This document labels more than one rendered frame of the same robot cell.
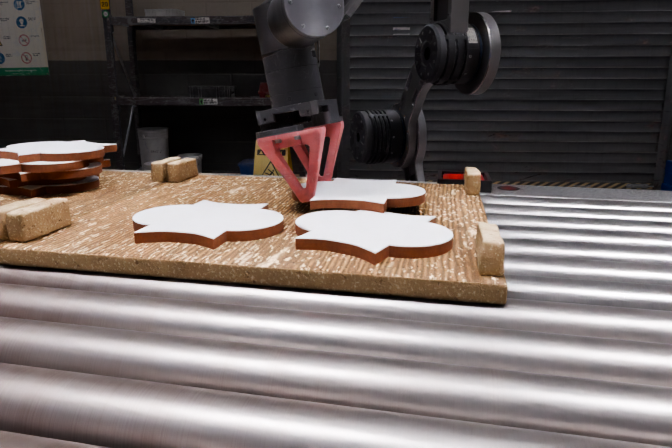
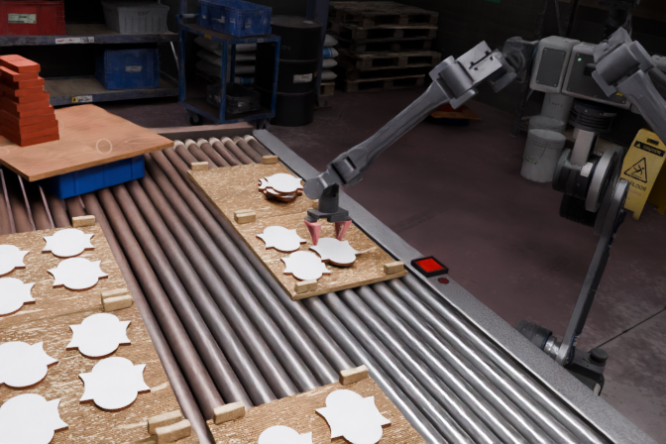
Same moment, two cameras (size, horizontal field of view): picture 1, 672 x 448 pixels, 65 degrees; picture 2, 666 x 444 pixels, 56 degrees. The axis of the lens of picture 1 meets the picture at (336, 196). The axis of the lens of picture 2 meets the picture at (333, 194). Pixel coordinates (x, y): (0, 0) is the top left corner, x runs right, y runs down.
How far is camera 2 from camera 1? 142 cm
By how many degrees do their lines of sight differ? 45
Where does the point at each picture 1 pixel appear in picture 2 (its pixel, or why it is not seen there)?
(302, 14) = (308, 191)
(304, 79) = (324, 204)
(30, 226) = (240, 220)
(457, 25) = (576, 159)
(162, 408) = (209, 277)
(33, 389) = (200, 263)
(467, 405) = (247, 306)
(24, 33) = not seen: outside the picture
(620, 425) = (258, 323)
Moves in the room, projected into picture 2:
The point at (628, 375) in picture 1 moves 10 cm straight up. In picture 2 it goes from (280, 323) to (283, 287)
